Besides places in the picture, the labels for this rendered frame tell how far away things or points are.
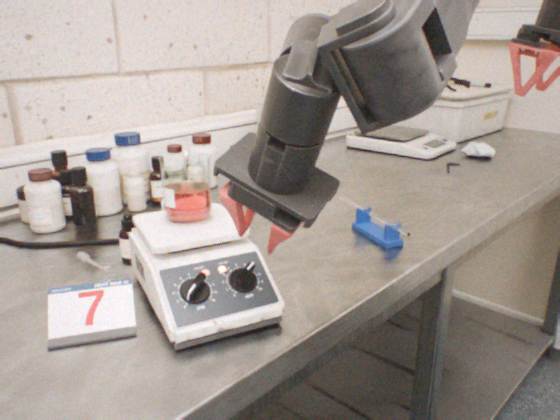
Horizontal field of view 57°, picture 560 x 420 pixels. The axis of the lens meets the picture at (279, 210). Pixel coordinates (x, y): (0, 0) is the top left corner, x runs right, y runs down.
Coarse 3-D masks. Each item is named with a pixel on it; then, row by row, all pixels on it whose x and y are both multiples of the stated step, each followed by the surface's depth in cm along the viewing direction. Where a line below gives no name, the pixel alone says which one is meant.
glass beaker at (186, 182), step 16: (160, 160) 61; (176, 160) 65; (192, 160) 65; (208, 160) 61; (176, 176) 60; (192, 176) 60; (208, 176) 62; (176, 192) 61; (192, 192) 61; (208, 192) 63; (176, 208) 61; (192, 208) 61; (208, 208) 63; (176, 224) 62; (192, 224) 62
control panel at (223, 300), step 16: (240, 256) 60; (256, 256) 60; (160, 272) 56; (176, 272) 56; (192, 272) 57; (224, 272) 58; (256, 272) 59; (176, 288) 55; (224, 288) 56; (256, 288) 57; (272, 288) 58; (176, 304) 54; (192, 304) 54; (208, 304) 54; (224, 304) 55; (240, 304) 55; (256, 304) 56; (176, 320) 52; (192, 320) 53
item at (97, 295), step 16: (112, 288) 59; (128, 288) 59; (64, 304) 57; (80, 304) 57; (96, 304) 57; (112, 304) 58; (128, 304) 58; (64, 320) 56; (80, 320) 56; (96, 320) 56; (112, 320) 57; (128, 320) 57
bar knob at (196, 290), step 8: (200, 272) 55; (192, 280) 56; (200, 280) 54; (184, 288) 55; (192, 288) 53; (200, 288) 55; (208, 288) 55; (184, 296) 54; (192, 296) 53; (200, 296) 54; (208, 296) 55
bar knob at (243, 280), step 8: (248, 264) 57; (232, 272) 58; (240, 272) 56; (248, 272) 56; (232, 280) 57; (240, 280) 55; (248, 280) 57; (256, 280) 58; (240, 288) 56; (248, 288) 57
